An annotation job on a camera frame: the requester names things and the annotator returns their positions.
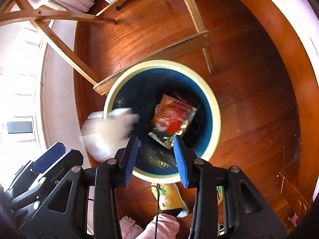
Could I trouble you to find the white paper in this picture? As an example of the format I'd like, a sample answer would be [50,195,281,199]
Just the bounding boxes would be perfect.
[81,108,140,162]

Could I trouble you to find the orange snack packet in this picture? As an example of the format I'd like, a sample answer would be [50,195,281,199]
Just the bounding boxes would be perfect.
[148,94,198,149]

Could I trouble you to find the round trash bin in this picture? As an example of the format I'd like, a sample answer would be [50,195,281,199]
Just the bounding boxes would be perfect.
[104,60,221,183]

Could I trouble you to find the right yellow slipper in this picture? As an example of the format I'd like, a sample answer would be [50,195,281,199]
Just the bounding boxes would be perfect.
[216,186,223,205]

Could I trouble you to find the yellow slipper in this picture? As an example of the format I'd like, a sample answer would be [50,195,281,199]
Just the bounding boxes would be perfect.
[216,186,223,205]
[151,183,189,218]

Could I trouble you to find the left yellow slipper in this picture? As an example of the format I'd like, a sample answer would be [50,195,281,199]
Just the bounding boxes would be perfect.
[151,183,189,218]

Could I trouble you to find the pink trouser legs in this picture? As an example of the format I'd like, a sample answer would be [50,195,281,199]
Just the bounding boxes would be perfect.
[119,214,179,239]

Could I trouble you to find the pink bed sheet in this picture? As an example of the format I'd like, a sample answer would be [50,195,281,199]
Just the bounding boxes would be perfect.
[270,0,318,199]

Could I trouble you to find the wooden table frame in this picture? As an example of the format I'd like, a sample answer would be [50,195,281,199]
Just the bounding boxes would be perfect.
[0,0,216,96]

